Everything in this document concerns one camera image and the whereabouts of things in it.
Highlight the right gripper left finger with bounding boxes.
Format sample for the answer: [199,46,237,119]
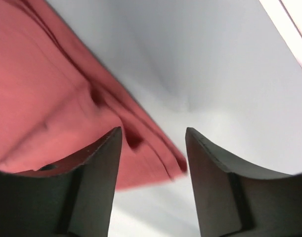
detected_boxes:
[0,127,122,237]

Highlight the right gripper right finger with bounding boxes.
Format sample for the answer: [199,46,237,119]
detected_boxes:
[185,127,302,237]

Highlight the salmon pink t shirt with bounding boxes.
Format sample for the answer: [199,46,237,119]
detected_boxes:
[0,0,187,190]

